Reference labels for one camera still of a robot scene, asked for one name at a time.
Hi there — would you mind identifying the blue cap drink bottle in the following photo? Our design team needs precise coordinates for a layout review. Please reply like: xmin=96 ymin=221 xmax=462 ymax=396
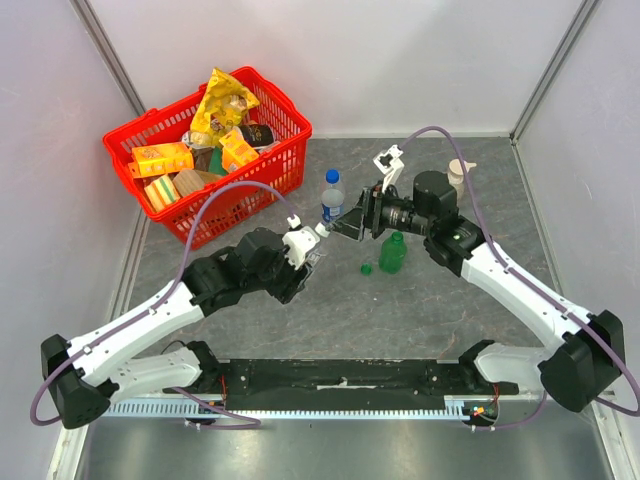
xmin=321 ymin=169 xmax=345 ymax=223

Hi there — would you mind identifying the white blue bottle cap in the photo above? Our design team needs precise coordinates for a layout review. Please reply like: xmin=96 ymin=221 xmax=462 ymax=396
xmin=314 ymin=223 xmax=330 ymax=238

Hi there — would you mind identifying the green bottle cap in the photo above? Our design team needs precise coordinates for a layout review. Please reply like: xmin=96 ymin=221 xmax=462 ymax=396
xmin=360 ymin=263 xmax=373 ymax=276

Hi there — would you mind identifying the clear Pocari Sweat bottle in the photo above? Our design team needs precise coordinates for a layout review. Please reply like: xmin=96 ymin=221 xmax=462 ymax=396
xmin=306 ymin=223 xmax=329 ymax=269

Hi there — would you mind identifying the green plastic bottle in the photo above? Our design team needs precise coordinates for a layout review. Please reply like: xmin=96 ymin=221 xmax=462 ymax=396
xmin=378 ymin=231 xmax=407 ymax=274

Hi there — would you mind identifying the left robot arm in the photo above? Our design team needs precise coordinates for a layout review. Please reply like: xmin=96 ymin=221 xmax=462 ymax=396
xmin=40 ymin=226 xmax=321 ymax=430

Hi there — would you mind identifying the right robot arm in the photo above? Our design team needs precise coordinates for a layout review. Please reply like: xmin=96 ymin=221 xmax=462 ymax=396
xmin=331 ymin=171 xmax=625 ymax=412

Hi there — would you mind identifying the beige pump dispenser bottle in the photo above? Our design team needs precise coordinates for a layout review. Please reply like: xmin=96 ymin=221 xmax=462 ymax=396
xmin=446 ymin=158 xmax=477 ymax=201

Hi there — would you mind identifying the dark round can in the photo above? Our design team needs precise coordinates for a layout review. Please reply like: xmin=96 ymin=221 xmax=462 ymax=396
xmin=234 ymin=124 xmax=275 ymax=152

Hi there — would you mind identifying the orange snack box right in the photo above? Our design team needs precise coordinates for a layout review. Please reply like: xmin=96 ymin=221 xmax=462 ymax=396
xmin=220 ymin=130 xmax=259 ymax=173

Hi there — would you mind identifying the orange snack box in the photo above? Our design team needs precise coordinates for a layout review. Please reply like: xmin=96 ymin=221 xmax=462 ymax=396
xmin=128 ymin=142 xmax=194 ymax=178
xmin=220 ymin=130 xmax=259 ymax=173

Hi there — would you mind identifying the brown wooden block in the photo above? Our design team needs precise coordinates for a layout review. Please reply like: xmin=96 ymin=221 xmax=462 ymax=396
xmin=172 ymin=169 xmax=223 ymax=197

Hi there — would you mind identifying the red plastic shopping basket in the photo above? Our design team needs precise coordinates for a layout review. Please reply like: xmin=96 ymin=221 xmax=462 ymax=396
xmin=102 ymin=65 xmax=314 ymax=251

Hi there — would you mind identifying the striped sponge block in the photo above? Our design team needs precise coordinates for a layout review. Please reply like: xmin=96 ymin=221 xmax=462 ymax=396
xmin=144 ymin=174 xmax=181 ymax=212

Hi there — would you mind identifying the yellow snack bag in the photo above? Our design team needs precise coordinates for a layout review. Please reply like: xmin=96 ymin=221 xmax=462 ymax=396
xmin=189 ymin=68 xmax=260 ymax=148

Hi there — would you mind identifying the orange snack box left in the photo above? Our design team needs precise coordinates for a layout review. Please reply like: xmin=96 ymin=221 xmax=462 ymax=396
xmin=128 ymin=142 xmax=194 ymax=178

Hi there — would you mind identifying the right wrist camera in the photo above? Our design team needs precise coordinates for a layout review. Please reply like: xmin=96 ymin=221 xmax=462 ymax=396
xmin=373 ymin=144 xmax=404 ymax=193

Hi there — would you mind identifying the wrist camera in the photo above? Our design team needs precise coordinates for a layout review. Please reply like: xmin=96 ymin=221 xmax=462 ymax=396
xmin=282 ymin=214 xmax=321 ymax=270
xmin=373 ymin=144 xmax=404 ymax=193

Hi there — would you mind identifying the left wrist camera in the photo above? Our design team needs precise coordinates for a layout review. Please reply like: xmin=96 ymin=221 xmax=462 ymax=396
xmin=282 ymin=214 xmax=321 ymax=270

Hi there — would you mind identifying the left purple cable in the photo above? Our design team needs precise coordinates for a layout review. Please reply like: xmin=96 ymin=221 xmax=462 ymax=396
xmin=29 ymin=180 xmax=301 ymax=430

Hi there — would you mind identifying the purple cable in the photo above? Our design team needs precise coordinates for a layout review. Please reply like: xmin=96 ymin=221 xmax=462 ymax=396
xmin=29 ymin=180 xmax=301 ymax=430
xmin=399 ymin=125 xmax=640 ymax=432

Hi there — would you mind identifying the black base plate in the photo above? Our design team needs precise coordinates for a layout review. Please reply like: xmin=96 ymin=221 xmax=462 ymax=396
xmin=219 ymin=357 xmax=481 ymax=413

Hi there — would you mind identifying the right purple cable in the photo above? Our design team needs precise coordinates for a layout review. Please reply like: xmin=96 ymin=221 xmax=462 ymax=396
xmin=399 ymin=125 xmax=640 ymax=432

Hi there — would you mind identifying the white cable duct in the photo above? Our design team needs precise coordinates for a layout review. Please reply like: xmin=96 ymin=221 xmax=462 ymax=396
xmin=103 ymin=396 xmax=498 ymax=421

